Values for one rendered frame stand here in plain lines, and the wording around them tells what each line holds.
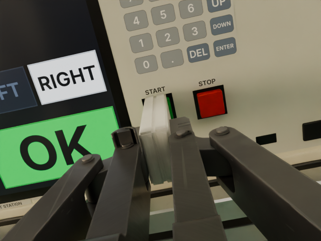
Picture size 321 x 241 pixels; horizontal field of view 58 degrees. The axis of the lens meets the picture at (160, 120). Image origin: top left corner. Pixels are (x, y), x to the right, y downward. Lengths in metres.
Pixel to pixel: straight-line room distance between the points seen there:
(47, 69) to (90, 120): 0.05
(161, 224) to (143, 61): 0.12
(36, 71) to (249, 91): 0.15
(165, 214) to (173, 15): 0.14
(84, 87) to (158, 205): 0.10
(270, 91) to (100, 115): 0.13
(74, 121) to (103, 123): 0.02
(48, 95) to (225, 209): 0.15
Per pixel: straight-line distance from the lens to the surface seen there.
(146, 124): 0.15
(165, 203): 0.23
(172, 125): 0.16
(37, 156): 0.25
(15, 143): 0.25
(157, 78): 0.21
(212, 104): 0.21
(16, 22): 0.23
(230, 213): 0.23
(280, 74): 0.23
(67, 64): 0.22
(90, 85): 0.22
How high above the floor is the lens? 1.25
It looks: 19 degrees down
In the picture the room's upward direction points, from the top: 13 degrees counter-clockwise
